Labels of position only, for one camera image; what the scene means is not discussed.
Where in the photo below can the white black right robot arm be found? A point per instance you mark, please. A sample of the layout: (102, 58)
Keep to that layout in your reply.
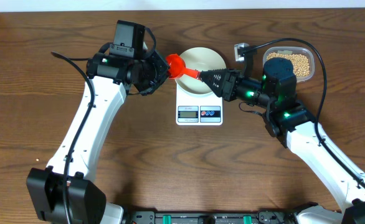
(287, 119)

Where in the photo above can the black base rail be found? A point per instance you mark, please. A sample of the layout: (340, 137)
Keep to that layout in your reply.
(150, 217)

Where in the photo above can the clear container of soybeans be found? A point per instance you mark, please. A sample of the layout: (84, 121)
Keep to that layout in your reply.
(302, 59)

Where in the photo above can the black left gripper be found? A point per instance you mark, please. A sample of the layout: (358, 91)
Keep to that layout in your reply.
(161, 72)

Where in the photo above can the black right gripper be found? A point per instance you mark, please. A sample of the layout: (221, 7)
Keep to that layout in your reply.
(227, 85)

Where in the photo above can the red plastic measuring scoop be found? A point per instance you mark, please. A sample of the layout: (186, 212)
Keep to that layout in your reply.
(177, 68)

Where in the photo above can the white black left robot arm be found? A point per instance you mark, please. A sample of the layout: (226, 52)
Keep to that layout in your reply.
(65, 191)

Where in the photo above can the white digital kitchen scale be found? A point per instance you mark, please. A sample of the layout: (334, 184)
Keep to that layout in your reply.
(198, 109)

